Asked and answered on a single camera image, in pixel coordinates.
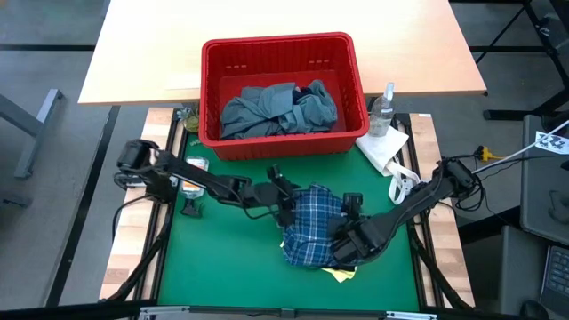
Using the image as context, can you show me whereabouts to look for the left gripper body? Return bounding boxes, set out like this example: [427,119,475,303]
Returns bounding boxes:
[251,177,301,211]

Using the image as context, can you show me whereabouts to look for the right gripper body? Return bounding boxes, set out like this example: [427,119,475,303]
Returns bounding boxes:
[331,215,390,271]

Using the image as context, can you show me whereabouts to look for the blue plaid shirt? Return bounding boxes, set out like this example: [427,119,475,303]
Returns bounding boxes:
[281,183,357,270]

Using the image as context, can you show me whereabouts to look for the yellow T-shirt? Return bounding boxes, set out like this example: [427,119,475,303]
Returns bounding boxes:
[278,239,358,284]

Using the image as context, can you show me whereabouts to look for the grey garment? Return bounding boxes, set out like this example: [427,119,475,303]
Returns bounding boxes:
[220,79,339,141]

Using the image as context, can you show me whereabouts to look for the red plastic laundry bin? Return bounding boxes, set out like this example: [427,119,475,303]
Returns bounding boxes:
[198,30,371,161]

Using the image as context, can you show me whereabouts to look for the clear box with orange label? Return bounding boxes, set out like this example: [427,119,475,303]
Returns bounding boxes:
[179,156,211,200]

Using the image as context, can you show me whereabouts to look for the white tote bag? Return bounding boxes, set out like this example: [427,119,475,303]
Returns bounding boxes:
[355,126,422,206]

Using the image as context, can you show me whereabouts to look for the small potted succulent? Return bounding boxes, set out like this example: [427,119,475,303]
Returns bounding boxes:
[176,106,201,134]

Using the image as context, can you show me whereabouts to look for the silver metal bar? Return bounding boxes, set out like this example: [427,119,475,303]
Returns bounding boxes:
[137,304,439,320]

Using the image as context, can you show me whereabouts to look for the clear spray bottle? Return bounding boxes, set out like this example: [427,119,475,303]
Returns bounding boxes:
[367,81,397,138]

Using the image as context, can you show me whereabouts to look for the dark grey cabinet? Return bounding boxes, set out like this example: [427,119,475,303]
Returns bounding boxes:
[461,224,546,316]

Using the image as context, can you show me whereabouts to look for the beige wooden desk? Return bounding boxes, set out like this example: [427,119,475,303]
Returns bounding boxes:
[78,0,488,107]

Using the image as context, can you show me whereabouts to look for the black computer mouse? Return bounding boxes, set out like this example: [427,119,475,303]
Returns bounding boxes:
[518,300,551,320]

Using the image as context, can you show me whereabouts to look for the black monitor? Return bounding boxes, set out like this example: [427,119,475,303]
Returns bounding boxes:
[519,114,569,246]

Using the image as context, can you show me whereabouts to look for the black keyboard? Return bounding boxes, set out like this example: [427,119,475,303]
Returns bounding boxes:
[540,244,569,307]

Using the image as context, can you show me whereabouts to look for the printed paper sheet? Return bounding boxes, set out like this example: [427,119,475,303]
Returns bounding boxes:
[534,130,569,156]

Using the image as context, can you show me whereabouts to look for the grey desk leg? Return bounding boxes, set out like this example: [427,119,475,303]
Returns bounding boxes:
[0,88,64,180]

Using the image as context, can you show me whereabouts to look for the black left camera cable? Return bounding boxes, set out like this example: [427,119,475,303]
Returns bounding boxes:
[242,197,285,222]

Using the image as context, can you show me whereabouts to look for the black diagonal frame strut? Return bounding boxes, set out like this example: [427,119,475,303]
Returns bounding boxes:
[409,228,473,310]
[102,212,172,304]

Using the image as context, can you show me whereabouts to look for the black aluminium table frame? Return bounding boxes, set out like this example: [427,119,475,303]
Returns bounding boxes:
[132,106,448,312]

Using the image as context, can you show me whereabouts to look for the black floor cable bundle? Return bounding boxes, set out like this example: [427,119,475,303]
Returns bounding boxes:
[453,177,488,213]

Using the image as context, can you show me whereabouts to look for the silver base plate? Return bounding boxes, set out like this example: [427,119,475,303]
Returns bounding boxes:
[114,173,150,190]

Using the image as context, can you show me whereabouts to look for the yellow cable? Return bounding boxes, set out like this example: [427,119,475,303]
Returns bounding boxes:
[476,145,506,164]

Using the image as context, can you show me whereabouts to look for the white cable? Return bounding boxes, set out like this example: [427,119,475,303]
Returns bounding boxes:
[470,118,569,175]

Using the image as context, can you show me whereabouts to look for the black desk leg frame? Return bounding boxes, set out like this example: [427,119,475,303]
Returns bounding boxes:
[470,0,569,122]

